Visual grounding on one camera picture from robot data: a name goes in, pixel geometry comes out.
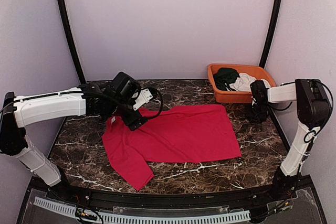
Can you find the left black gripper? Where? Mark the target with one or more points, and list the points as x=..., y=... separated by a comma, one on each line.
x=129, y=120

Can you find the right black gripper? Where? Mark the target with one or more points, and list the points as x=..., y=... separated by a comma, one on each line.
x=263, y=117

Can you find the red t-shirt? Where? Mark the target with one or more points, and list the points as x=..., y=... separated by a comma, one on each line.
x=183, y=134

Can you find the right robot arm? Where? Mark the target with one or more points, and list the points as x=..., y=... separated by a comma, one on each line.
x=314, y=106

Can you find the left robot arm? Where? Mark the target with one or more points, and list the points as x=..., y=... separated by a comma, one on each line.
x=20, y=111

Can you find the white garment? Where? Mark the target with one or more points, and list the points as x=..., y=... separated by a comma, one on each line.
x=242, y=83

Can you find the orange plastic basin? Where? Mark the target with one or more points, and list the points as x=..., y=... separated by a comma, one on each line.
x=237, y=96

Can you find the dark green garment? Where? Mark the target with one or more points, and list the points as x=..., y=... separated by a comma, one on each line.
x=224, y=78

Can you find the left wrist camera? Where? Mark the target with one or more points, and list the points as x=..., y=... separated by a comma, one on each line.
x=129, y=91

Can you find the black front rail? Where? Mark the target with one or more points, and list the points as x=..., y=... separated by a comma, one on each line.
x=253, y=198

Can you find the white slotted cable duct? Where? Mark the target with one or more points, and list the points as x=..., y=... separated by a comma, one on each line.
x=143, y=215

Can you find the right black frame post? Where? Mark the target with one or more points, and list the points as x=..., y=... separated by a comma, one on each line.
x=270, y=33

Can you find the black frame post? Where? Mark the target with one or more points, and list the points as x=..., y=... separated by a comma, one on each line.
x=70, y=41
x=270, y=33

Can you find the left black frame post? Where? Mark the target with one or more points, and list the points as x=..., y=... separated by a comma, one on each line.
x=70, y=41

